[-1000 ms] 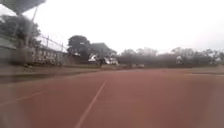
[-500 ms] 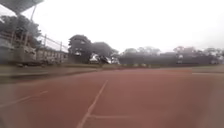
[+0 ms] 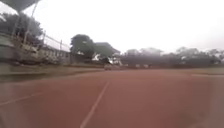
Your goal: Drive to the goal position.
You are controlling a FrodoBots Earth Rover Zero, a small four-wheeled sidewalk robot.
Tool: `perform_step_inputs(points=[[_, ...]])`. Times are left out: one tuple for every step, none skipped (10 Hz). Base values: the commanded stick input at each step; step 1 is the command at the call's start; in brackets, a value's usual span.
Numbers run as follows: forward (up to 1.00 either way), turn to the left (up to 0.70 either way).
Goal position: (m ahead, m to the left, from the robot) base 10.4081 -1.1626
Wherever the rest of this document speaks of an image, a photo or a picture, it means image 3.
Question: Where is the large dark tree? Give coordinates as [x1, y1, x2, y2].
[69, 33, 121, 65]

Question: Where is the red running track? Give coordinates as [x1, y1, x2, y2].
[0, 67, 224, 128]

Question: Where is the grass strip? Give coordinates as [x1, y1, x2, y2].
[0, 63, 108, 83]

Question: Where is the wire fence with posts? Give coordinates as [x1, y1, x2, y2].
[39, 31, 73, 64]

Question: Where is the grandstand with grey roof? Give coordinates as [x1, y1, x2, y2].
[0, 0, 73, 66]

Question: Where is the row of trees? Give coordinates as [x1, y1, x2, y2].
[119, 46, 224, 68]

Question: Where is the tree behind grandstand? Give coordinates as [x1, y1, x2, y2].
[0, 12, 44, 46]

